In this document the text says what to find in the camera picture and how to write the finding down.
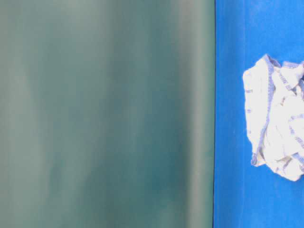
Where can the white blue-striped towel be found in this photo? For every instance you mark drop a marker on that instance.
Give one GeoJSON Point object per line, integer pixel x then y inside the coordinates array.
{"type": "Point", "coordinates": [274, 110]}

